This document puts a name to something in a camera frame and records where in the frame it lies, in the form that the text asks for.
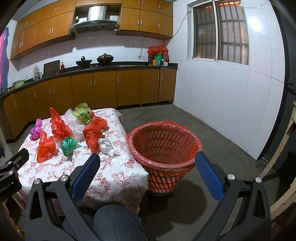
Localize large clear bubble wrap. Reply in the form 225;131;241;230
62;109;85;142

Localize orange red bag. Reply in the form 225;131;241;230
91;111;107;131

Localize black countertop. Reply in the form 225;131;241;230
1;61;178;98

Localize wooden lower kitchen cabinets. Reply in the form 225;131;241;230
1;66;177;143

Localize floral white red tablecloth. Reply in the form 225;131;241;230
13;108;148;214

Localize red bottle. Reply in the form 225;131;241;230
60;62;65;73

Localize red bag on counter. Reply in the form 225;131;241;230
147;45;168;55

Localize clear glass jar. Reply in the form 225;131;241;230
33;65;42;80

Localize tall red plastic bag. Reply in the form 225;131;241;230
50;108;72;140

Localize barred window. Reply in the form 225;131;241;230
191;1;249;65

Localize purple plastic bag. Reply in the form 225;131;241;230
30;118;43;141

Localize wooden kitchen cabinets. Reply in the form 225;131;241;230
1;66;177;143
11;1;173;60

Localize blue jeans knee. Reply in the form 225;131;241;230
62;204;148;241

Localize clear plastic bag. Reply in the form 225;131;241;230
98;138;115;157

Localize dark green plastic bag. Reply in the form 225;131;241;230
60;137;81;157

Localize black wok with lid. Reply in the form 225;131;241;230
97;53;114;65

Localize wooden upper kitchen cabinets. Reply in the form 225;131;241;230
11;1;173;60

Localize pink and blue cloth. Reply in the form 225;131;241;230
0;27;10;94

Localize green container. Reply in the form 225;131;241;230
156;54;163;60

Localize steel range hood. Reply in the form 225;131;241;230
71;4;121;34

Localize olive green plastic bag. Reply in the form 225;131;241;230
73;103;92;124

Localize dark wooden cutting board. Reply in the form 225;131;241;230
43;60;61;77

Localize black wok with ladle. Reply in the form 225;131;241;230
76;56;92;68

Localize red plastic laundry basket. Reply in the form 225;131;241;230
126;120;203;194

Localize green bowl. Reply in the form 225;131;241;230
13;79;25;89

